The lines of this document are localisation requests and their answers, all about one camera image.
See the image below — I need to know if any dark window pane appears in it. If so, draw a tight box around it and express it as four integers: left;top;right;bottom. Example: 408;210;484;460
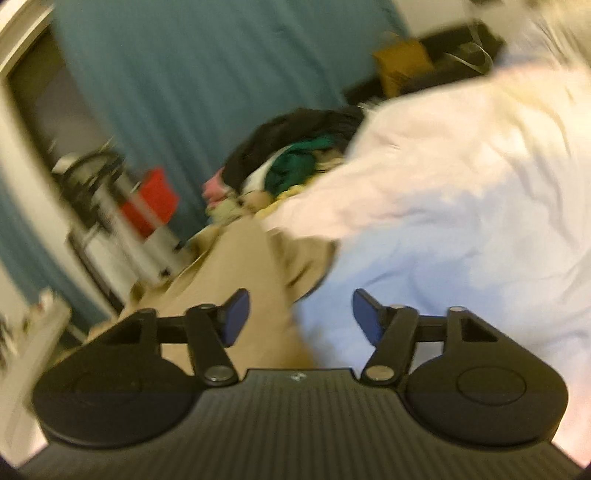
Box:
8;28;112;169

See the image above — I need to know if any red cloth on stand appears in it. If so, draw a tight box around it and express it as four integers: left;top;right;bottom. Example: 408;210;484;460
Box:
119;167;179;239

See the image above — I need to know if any teal curtain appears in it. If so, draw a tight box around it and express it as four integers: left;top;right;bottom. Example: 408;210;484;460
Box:
52;0;410;239

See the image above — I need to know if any green garment in pile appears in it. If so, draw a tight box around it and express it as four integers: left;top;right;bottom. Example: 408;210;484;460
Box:
263;135;335;197

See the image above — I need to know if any beige garment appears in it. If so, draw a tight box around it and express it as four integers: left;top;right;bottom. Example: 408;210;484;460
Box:
87;216;339;375

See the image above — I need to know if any pink garment in pile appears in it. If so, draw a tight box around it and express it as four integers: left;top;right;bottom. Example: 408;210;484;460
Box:
202;169;228;207

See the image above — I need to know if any pastel tie-dye duvet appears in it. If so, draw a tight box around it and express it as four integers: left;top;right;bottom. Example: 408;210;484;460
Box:
266;18;590;463

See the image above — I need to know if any yellow garment in pile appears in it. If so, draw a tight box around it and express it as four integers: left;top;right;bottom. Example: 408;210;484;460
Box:
254;184;308;219

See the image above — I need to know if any white shelf with clutter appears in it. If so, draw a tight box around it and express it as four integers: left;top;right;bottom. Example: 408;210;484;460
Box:
1;289;72;449

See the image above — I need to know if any black bedside furniture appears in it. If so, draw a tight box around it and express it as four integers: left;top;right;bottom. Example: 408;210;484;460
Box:
344;20;507;105

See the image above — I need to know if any teal curtain left window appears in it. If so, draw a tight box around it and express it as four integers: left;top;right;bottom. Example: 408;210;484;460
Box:
1;174;111;331

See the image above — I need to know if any silver tripod stand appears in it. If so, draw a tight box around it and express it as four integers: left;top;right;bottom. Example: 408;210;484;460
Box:
51;147;192;286

